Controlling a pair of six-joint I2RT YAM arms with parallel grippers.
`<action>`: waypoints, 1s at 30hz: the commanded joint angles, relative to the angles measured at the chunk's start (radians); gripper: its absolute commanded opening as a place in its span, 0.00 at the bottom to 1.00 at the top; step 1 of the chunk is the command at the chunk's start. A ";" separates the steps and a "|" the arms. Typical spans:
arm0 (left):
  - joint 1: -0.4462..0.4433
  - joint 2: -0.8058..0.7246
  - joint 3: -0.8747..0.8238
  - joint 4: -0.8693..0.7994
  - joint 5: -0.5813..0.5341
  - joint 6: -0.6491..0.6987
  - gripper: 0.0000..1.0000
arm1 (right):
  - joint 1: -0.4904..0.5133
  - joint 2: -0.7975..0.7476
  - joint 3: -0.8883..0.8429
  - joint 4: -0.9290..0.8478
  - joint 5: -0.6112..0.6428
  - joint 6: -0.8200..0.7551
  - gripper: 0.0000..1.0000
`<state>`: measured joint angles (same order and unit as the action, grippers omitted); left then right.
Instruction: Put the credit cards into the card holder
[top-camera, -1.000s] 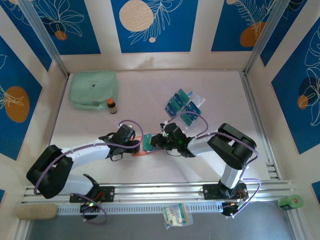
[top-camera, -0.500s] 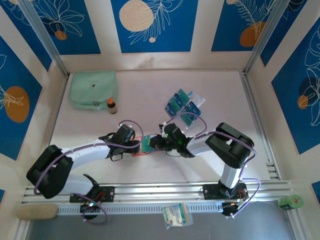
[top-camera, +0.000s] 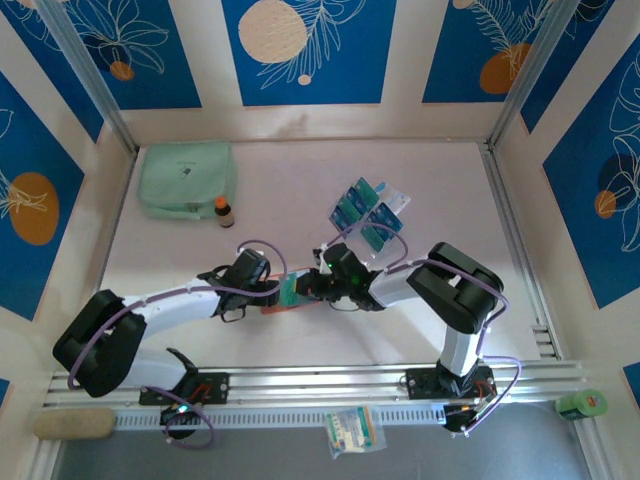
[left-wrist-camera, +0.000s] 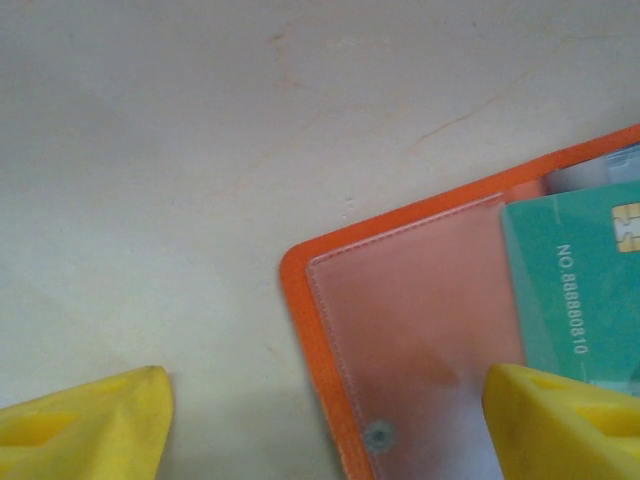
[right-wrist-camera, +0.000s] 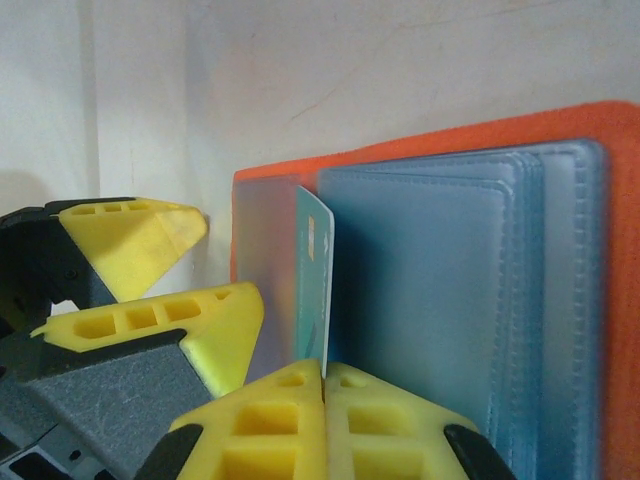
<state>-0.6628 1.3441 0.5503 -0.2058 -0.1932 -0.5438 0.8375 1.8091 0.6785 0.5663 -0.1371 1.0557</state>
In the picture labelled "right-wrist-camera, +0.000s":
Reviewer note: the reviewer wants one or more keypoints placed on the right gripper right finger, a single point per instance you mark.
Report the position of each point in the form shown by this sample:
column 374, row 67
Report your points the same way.
column 390, row 435

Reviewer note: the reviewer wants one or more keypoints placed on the teal credit card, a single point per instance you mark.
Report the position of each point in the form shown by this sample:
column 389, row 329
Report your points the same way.
column 312, row 280

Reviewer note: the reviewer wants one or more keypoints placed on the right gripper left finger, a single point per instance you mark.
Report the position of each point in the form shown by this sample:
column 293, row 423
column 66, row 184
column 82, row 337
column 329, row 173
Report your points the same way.
column 270, row 430

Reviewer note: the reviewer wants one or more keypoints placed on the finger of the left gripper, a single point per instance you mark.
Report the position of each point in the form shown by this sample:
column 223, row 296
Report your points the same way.
column 165, row 320
column 140, row 245

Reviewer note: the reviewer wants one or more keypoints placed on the orange card holder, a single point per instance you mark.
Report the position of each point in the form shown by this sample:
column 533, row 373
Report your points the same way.
column 450, row 135

